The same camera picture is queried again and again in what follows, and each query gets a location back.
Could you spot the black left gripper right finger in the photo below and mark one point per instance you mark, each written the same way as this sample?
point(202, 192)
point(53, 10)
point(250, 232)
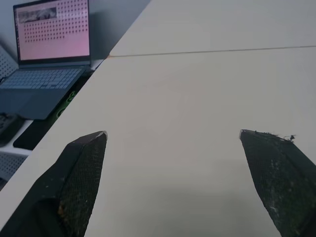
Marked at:
point(281, 177)

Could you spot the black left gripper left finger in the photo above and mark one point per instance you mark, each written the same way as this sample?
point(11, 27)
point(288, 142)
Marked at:
point(74, 182)

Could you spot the black game controller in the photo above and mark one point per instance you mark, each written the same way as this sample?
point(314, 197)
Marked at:
point(7, 126)

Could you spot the dark blue open laptop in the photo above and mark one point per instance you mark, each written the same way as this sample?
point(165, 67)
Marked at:
point(47, 56)

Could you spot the white perforated metal panel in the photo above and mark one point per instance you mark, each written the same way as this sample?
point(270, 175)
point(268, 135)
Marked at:
point(6, 61)

